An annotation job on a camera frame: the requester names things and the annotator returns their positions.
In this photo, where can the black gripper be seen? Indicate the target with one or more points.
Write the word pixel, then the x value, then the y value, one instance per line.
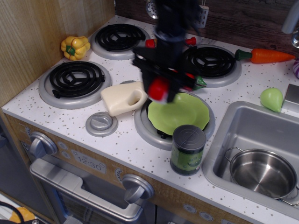
pixel 166 60

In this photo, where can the red white toy sushi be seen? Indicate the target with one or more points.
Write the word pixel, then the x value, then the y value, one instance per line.
pixel 159 89

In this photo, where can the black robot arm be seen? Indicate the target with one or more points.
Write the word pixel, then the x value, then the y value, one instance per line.
pixel 175 17

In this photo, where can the light green plate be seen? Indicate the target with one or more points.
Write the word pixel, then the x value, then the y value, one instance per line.
pixel 185 109

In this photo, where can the red toy chili pepper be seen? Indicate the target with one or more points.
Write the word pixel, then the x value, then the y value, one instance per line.
pixel 194 82

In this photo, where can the red toy ketchup bottle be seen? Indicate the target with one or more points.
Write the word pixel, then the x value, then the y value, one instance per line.
pixel 152 43

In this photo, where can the cream toy detergent bottle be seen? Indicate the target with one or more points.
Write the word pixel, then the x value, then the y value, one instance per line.
pixel 123 98

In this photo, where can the front right stove burner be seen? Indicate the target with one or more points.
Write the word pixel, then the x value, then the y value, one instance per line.
pixel 157 138

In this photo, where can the stove burner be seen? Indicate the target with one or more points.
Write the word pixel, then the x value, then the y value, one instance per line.
pixel 117 41
pixel 216 66
pixel 157 138
pixel 74 85

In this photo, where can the back right stove burner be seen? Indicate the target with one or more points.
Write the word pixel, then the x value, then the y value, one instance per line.
pixel 216 66

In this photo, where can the back left stove burner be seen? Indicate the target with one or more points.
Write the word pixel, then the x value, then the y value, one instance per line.
pixel 117 41

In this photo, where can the green labelled toy can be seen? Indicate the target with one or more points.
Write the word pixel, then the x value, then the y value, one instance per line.
pixel 188 142

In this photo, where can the hanging metal spatula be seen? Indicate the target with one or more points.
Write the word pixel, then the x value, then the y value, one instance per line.
pixel 203 15

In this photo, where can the hanging metal strainer spoon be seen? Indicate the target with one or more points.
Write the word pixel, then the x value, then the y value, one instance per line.
pixel 151 9

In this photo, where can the lower grey stovetop knob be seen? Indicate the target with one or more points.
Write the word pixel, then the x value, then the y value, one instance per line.
pixel 101 124

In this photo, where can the front left stove burner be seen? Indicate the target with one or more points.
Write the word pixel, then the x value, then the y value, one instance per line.
pixel 74 85

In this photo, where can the silver sink basin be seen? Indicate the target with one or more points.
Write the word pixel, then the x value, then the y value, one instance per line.
pixel 248 126

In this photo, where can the yellow toy bell pepper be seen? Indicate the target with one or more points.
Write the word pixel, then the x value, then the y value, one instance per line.
pixel 75 48

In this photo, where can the orange toy carrot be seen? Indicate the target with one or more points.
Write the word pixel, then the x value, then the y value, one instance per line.
pixel 263 56

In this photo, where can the oven clock display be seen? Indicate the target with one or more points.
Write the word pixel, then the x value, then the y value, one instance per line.
pixel 89 161

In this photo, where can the right grey oven knob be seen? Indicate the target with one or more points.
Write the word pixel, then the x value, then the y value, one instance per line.
pixel 137 189

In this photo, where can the grey oven knob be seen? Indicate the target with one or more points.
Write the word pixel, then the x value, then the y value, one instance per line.
pixel 41 145
pixel 137 189

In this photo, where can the light green toy pear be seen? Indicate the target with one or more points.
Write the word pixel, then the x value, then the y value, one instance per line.
pixel 272 98

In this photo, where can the purple toy onion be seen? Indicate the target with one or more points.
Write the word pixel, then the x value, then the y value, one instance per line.
pixel 296 68

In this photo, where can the steel pot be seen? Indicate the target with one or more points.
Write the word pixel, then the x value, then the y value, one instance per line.
pixel 264 172

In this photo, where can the left grey oven knob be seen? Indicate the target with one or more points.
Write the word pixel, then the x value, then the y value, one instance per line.
pixel 41 145

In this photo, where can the silver faucet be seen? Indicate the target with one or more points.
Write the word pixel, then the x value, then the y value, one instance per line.
pixel 290 24

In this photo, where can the grey oven door handle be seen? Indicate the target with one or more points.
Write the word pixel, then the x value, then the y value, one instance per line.
pixel 77 203

